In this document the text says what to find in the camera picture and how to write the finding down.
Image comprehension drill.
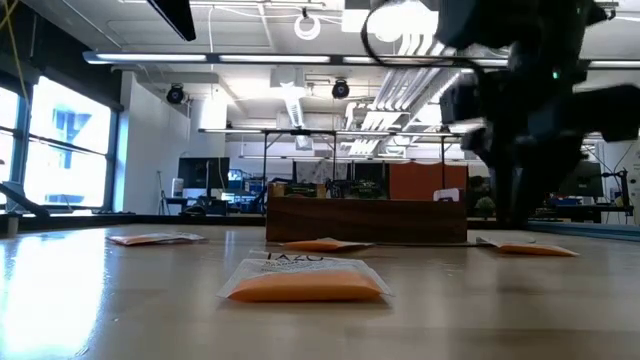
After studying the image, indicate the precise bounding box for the dark wooden tea box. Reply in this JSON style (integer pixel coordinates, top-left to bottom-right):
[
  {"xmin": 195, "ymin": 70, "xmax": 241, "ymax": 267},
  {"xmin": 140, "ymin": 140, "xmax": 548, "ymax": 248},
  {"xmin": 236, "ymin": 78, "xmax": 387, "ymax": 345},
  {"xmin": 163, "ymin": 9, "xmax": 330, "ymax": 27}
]
[{"xmin": 265, "ymin": 195, "xmax": 468, "ymax": 245}]

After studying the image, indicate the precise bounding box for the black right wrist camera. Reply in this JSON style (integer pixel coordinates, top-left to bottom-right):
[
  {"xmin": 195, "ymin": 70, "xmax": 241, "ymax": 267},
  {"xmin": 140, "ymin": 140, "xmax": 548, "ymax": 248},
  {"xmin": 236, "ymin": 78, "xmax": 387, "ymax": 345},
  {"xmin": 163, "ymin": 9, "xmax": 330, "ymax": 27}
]
[{"xmin": 439, "ymin": 82, "xmax": 489, "ymax": 127}]

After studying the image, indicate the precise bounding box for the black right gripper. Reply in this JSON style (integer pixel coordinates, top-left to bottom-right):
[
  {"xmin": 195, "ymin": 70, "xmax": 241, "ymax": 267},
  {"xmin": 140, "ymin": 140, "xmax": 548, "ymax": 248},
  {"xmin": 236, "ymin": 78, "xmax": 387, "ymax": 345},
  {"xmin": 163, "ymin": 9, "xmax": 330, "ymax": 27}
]
[{"xmin": 461, "ymin": 118, "xmax": 582, "ymax": 229}]

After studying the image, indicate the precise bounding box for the dark background desk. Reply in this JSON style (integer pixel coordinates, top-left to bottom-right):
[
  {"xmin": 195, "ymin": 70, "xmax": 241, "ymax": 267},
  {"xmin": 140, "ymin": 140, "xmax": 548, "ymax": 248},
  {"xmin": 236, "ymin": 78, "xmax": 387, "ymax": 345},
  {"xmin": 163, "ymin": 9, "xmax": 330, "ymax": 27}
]
[{"xmin": 547, "ymin": 202, "xmax": 635, "ymax": 224}]

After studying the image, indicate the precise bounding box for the black computer monitor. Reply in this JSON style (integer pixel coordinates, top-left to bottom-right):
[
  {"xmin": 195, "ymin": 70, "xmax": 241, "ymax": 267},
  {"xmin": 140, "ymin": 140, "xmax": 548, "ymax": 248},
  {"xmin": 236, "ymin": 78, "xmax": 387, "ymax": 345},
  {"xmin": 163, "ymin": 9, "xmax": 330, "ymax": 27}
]
[
  {"xmin": 559, "ymin": 160, "xmax": 605, "ymax": 199},
  {"xmin": 177, "ymin": 156, "xmax": 231, "ymax": 190}
]

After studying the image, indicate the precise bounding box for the orange partition panel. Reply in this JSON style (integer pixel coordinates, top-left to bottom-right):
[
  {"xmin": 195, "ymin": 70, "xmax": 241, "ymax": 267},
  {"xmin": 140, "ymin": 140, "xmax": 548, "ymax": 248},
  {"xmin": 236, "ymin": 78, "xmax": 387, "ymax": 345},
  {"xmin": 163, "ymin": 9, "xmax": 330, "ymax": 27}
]
[{"xmin": 388, "ymin": 162, "xmax": 469, "ymax": 201}]

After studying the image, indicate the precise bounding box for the black table edge frame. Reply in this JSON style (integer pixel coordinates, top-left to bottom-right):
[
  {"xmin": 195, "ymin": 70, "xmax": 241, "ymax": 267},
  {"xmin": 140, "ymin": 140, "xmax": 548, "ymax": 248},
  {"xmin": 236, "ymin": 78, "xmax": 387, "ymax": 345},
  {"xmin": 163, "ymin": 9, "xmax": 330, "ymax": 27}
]
[{"xmin": 0, "ymin": 213, "xmax": 640, "ymax": 242}]

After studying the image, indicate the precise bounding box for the white coiled cable ring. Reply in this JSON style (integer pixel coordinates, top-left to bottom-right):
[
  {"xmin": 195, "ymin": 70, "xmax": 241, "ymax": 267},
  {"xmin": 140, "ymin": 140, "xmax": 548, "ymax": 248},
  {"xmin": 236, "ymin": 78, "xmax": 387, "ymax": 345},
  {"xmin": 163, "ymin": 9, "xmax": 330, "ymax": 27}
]
[{"xmin": 293, "ymin": 13, "xmax": 323, "ymax": 42}]

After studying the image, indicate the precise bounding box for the long ceiling light strip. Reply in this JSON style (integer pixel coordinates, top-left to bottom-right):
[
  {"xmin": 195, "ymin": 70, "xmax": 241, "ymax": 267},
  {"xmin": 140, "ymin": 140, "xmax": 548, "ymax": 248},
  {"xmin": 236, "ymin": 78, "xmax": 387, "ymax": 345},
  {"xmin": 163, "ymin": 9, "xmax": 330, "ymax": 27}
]
[
  {"xmin": 218, "ymin": 53, "xmax": 331, "ymax": 64},
  {"xmin": 83, "ymin": 49, "xmax": 209, "ymax": 65},
  {"xmin": 343, "ymin": 55, "xmax": 451, "ymax": 65}
]

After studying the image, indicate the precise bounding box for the Tazo orange white tea packet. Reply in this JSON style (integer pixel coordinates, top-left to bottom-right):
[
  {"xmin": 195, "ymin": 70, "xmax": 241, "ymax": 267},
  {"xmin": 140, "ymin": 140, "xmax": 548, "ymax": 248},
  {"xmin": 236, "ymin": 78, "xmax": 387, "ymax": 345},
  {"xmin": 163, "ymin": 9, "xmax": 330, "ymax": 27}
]
[{"xmin": 216, "ymin": 249, "xmax": 394, "ymax": 303}]

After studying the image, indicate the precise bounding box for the yellow cable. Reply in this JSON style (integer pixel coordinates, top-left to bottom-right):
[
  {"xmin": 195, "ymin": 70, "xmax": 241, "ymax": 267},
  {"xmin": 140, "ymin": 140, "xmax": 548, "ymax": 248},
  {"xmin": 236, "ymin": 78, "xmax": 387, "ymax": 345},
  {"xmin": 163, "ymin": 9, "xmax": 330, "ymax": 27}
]
[{"xmin": 0, "ymin": 0, "xmax": 29, "ymax": 101}]

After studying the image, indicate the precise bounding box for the large bright window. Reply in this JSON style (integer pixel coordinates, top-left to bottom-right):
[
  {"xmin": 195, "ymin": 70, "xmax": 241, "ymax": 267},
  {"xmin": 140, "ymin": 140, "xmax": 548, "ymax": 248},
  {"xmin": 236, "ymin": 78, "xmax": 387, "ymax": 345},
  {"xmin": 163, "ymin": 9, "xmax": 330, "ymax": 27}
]
[{"xmin": 0, "ymin": 74, "xmax": 117, "ymax": 211}]

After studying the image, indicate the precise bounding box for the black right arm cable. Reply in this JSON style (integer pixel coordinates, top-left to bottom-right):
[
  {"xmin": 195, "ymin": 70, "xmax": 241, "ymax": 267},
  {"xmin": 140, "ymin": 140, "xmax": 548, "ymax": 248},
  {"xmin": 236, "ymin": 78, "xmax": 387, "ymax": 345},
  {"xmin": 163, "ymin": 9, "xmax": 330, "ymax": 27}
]
[{"xmin": 360, "ymin": 0, "xmax": 482, "ymax": 69}]

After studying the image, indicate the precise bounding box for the black diagonal strut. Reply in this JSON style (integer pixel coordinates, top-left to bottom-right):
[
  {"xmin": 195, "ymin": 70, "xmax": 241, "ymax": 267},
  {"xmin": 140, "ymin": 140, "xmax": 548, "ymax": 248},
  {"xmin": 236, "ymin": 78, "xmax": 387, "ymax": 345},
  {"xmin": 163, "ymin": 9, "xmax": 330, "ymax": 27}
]
[{"xmin": 0, "ymin": 182, "xmax": 51, "ymax": 237}]

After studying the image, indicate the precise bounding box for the black metal workstation frame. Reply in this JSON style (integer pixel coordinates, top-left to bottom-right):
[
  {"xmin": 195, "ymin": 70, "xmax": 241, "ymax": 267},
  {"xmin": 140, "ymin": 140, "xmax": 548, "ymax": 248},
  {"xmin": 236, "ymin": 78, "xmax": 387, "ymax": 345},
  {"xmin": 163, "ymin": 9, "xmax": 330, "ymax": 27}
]
[{"xmin": 198, "ymin": 128, "xmax": 466, "ymax": 201}]

